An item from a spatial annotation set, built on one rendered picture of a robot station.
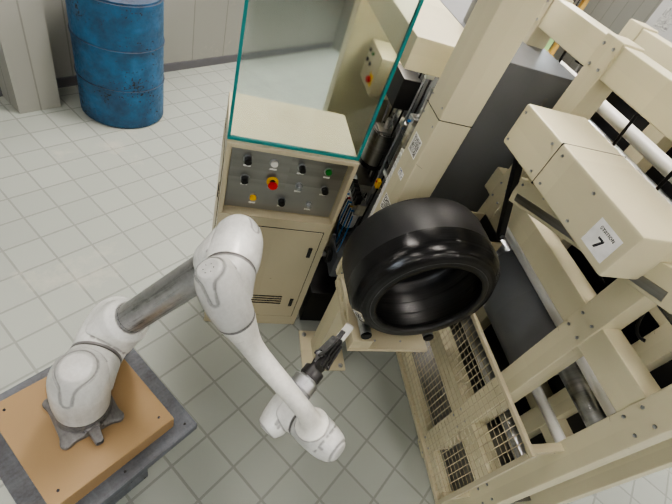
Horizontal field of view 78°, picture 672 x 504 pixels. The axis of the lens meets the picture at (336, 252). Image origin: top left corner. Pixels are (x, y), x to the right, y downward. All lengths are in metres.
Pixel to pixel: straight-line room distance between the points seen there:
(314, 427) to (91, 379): 0.64
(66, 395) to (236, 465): 1.12
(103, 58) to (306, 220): 2.22
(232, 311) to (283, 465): 1.45
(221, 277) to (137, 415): 0.77
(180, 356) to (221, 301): 1.55
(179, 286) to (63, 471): 0.65
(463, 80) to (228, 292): 0.95
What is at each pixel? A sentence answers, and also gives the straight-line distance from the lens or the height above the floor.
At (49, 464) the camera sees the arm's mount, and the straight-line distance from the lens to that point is 1.58.
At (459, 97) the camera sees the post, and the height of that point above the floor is 1.74.
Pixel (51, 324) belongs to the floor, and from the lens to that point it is 2.69.
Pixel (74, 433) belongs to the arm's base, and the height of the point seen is 0.76.
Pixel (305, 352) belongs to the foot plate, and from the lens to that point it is 2.60.
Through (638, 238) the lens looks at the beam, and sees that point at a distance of 1.20.
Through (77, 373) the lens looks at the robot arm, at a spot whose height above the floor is 1.00.
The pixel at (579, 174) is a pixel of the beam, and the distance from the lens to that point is 1.34.
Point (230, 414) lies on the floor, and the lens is 2.39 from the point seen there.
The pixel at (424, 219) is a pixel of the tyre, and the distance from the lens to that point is 1.40.
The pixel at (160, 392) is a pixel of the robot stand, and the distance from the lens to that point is 1.72.
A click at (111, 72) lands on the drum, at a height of 0.48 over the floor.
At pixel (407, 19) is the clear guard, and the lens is 1.60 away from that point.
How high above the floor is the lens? 2.22
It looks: 44 degrees down
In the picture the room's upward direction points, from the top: 24 degrees clockwise
